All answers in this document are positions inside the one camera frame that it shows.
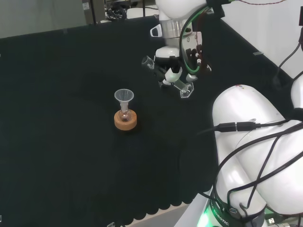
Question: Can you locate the green cable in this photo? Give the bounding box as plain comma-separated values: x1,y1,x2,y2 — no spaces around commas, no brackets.
178,5,214,73

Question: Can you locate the black hanging cable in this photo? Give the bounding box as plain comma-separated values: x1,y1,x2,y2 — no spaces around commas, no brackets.
271,25,303,86

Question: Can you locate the black cable heap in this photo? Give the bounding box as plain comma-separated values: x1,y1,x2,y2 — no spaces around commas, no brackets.
105,5,128,21

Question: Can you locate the black bench cloth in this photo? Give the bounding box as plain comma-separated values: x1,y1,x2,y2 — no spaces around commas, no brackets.
0,14,297,226

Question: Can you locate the black plug cable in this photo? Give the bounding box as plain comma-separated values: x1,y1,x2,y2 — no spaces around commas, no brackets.
197,121,261,136

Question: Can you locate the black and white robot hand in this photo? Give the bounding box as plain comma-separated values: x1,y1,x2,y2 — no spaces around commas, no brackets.
149,23,213,88

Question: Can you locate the cork ring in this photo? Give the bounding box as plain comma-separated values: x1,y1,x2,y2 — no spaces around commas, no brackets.
113,110,138,131

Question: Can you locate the clear plastic funnel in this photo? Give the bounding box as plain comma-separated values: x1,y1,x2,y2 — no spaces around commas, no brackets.
114,88,135,112

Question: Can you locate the clear glass graduated cylinder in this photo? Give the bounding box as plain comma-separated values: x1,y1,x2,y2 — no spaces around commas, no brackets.
141,55,195,99

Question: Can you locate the gray metal cabinet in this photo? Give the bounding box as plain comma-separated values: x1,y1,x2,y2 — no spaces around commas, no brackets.
81,0,106,26

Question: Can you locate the round-bottom glass flask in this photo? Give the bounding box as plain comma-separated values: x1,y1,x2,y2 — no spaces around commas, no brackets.
118,109,133,122

